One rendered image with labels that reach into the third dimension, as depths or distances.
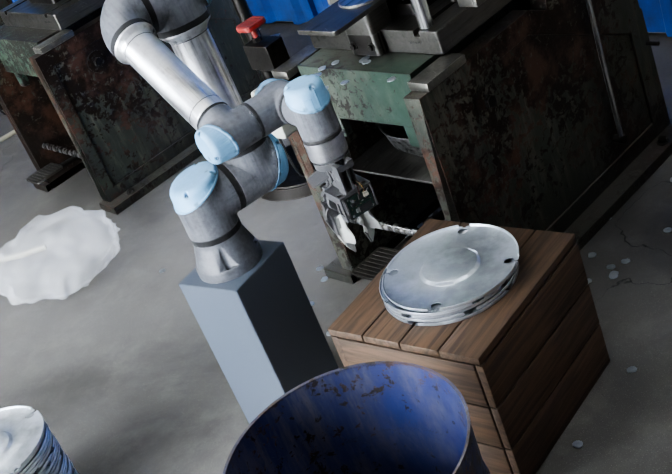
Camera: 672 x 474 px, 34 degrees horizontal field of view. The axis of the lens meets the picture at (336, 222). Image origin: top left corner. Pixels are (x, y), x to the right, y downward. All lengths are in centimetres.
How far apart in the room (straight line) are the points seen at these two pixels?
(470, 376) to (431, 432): 18
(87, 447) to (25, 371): 53
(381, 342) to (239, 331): 38
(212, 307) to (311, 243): 92
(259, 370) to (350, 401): 55
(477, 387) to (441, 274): 26
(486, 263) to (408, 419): 41
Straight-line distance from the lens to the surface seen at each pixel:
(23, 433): 269
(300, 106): 196
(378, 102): 265
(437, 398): 192
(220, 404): 285
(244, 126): 201
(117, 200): 408
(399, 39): 263
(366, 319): 228
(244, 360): 252
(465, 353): 210
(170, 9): 227
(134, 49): 218
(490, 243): 231
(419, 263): 232
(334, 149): 200
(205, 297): 245
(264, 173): 238
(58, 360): 338
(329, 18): 262
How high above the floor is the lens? 162
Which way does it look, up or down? 29 degrees down
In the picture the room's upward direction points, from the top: 22 degrees counter-clockwise
